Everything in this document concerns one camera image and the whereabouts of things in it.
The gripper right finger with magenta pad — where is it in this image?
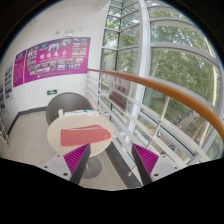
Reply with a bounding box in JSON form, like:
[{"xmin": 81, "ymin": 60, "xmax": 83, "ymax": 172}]
[{"xmin": 131, "ymin": 144, "xmax": 179, "ymax": 185}]

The round beige table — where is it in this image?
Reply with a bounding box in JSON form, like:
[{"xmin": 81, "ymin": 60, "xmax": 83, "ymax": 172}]
[{"xmin": 47, "ymin": 112, "xmax": 113, "ymax": 179}]

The large magenta wall poster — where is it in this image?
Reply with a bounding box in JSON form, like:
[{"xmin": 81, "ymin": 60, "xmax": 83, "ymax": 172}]
[{"xmin": 24, "ymin": 37, "xmax": 91, "ymax": 83}]

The grey round-back chair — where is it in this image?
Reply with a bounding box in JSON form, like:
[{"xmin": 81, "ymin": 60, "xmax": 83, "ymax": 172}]
[{"xmin": 46, "ymin": 92, "xmax": 92, "ymax": 124}]

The white box on table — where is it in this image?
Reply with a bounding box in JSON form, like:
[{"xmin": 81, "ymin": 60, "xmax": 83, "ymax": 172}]
[{"xmin": 58, "ymin": 109, "xmax": 99, "ymax": 118}]

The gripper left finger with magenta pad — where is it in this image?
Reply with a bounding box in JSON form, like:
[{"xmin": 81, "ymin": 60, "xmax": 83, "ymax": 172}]
[{"xmin": 43, "ymin": 144, "xmax": 91, "ymax": 184}]

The green exit sign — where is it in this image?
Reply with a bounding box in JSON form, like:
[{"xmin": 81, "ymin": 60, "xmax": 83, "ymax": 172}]
[{"xmin": 47, "ymin": 90, "xmax": 57, "ymax": 95}]

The white photo wall board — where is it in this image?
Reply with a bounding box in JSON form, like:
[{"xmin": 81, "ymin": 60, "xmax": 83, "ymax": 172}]
[{"xmin": 5, "ymin": 64, "xmax": 13, "ymax": 101}]

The wooden handrail with white railing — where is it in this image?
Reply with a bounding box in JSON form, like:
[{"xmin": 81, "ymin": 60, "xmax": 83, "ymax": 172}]
[{"xmin": 87, "ymin": 69, "xmax": 224, "ymax": 166}]

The small magenta wall poster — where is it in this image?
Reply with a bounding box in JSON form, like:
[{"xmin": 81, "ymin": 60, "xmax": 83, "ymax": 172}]
[{"xmin": 13, "ymin": 51, "xmax": 26, "ymax": 87}]

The red and white notice sign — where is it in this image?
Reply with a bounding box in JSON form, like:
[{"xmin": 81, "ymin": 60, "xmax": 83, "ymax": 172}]
[{"xmin": 109, "ymin": 76, "xmax": 131, "ymax": 111}]

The pink folded towel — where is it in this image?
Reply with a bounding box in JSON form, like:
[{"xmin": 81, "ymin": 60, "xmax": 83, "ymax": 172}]
[{"xmin": 61, "ymin": 125, "xmax": 111, "ymax": 146}]

